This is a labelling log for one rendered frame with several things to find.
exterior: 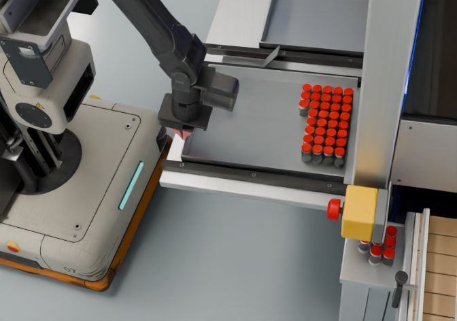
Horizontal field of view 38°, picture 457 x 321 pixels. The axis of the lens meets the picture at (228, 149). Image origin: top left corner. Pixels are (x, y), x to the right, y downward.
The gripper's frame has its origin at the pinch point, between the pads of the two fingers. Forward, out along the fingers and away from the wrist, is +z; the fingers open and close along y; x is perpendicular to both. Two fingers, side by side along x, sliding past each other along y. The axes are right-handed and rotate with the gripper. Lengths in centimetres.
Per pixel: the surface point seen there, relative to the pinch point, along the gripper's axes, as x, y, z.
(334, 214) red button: -19.5, 31.8, -15.1
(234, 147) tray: 0.7, 11.0, 1.1
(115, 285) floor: -1, -21, 97
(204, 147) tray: -0.3, 4.5, 2.3
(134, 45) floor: 108, -48, 100
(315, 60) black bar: 26.4, 24.2, -2.9
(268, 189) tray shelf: -8.5, 19.9, -0.2
